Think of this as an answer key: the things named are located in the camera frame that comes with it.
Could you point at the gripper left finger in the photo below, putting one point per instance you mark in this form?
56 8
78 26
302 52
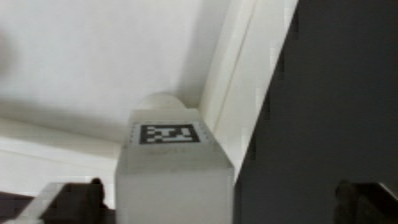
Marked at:
67 204

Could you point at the white square table top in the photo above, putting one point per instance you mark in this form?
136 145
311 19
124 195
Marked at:
92 53

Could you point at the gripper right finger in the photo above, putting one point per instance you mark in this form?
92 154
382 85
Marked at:
366 203

